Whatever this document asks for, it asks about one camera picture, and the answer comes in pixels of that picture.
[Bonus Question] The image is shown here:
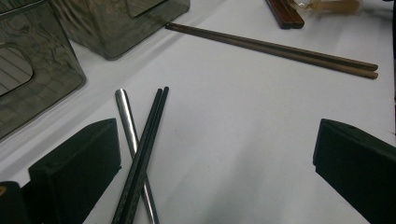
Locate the wooden-handled fork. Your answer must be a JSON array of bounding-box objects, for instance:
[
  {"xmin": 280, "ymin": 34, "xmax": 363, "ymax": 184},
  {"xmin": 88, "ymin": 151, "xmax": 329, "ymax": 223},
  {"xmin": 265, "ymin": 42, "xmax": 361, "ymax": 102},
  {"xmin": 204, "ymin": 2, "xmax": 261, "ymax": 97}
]
[{"xmin": 265, "ymin": 0, "xmax": 293, "ymax": 31}]

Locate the wooden-handled knife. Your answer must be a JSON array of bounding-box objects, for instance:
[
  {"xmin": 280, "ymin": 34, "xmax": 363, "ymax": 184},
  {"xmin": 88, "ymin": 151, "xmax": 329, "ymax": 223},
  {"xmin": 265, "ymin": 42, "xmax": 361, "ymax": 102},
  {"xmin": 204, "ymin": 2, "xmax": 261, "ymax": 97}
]
[{"xmin": 276, "ymin": 0, "xmax": 306, "ymax": 30}]

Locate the black chopstick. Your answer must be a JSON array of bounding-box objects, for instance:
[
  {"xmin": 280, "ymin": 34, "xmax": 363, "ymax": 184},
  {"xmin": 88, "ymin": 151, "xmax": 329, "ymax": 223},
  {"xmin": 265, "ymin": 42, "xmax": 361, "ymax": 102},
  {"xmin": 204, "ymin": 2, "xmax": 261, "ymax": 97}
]
[
  {"xmin": 111, "ymin": 88, "xmax": 164, "ymax": 224},
  {"xmin": 122, "ymin": 86, "xmax": 171, "ymax": 224}
]

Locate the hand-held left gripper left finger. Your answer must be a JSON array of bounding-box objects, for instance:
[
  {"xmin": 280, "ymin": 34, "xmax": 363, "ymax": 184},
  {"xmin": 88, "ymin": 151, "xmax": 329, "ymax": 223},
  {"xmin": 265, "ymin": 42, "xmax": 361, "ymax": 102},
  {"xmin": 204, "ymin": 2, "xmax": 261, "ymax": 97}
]
[{"xmin": 27, "ymin": 118, "xmax": 122, "ymax": 224}]

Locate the amber transparent plastic spoon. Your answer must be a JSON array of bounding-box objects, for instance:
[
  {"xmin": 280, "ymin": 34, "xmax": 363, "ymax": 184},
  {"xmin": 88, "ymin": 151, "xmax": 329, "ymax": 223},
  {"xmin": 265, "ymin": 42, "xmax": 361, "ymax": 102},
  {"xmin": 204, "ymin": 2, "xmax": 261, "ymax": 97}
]
[{"xmin": 292, "ymin": 0, "xmax": 363, "ymax": 16}]

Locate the smoky transparent plastic bin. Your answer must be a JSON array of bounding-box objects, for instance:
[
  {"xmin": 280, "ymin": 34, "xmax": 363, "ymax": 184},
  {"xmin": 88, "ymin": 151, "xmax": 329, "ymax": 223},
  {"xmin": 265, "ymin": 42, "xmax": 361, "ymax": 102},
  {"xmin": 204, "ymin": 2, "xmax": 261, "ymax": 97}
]
[
  {"xmin": 50, "ymin": 0, "xmax": 191, "ymax": 61},
  {"xmin": 0, "ymin": 0, "xmax": 87, "ymax": 142}
]

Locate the metal spoon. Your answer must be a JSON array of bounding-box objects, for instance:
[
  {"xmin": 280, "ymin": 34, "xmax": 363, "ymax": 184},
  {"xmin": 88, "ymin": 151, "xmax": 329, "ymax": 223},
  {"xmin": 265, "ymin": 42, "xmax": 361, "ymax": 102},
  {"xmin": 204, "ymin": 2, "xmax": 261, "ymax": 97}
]
[{"xmin": 114, "ymin": 88, "xmax": 161, "ymax": 224}]

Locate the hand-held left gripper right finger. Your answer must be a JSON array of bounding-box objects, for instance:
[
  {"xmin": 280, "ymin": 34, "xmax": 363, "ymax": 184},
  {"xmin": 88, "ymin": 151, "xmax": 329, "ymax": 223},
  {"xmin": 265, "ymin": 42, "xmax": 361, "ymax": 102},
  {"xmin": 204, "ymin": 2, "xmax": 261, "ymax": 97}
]
[{"xmin": 312, "ymin": 118, "xmax": 396, "ymax": 224}]

